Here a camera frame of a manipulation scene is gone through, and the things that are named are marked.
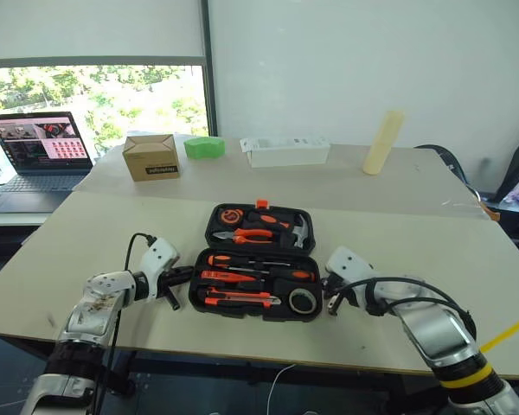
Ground long white carton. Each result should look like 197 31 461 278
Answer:
239 135 331 169

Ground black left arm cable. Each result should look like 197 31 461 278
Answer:
92 233 157 415

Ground green plastic block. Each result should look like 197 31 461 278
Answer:
183 136 227 161

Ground white hanging cable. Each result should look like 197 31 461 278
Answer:
267 363 297 415

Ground black table frame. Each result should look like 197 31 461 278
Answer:
107 348 442 415

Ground orange handled pliers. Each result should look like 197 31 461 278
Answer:
212 227 275 246

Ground yellow strap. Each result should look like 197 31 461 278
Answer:
478 310 519 352

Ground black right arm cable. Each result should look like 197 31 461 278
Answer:
331 276 477 339

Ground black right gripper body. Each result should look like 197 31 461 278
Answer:
324 276 356 304

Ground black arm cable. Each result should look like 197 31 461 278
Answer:
331 276 477 339
92 233 157 415

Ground brown cardboard box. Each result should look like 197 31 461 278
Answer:
121 133 183 183

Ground black window frame post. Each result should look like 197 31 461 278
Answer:
198 0 220 137

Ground cream cylindrical roll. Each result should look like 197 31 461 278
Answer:
362 109 406 176

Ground open black laptop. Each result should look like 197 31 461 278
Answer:
0 111 96 214

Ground black chair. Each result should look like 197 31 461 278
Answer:
413 144 502 222

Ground claw hammer orange black handle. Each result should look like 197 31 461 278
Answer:
246 211 316 250

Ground black electrical tape roll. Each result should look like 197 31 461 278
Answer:
288 288 317 314

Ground orange black tape measure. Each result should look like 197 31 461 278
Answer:
217 207 245 227

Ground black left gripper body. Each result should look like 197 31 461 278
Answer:
155 268 182 303

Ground black tool case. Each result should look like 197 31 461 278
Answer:
189 198 323 323

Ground orange black screwdriver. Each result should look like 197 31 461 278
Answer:
207 253 292 267
223 265 315 283

